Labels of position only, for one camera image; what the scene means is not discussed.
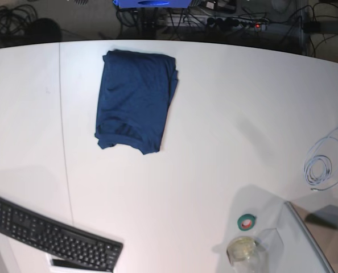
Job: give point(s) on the dark blue t-shirt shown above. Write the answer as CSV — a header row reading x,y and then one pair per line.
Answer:
x,y
135,95

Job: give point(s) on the green electrical tape roll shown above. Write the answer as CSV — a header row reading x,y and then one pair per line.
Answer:
x,y
246,222

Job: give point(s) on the black power strip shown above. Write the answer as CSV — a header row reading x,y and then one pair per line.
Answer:
x,y
229,23

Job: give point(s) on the clear glass jar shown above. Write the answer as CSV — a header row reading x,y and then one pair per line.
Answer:
x,y
243,255

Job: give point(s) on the black computer keyboard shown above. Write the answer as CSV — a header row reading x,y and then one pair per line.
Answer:
x,y
72,246

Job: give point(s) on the blue box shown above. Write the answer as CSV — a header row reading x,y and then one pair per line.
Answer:
x,y
125,4

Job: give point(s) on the glass panel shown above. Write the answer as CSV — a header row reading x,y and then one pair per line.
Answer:
x,y
323,226

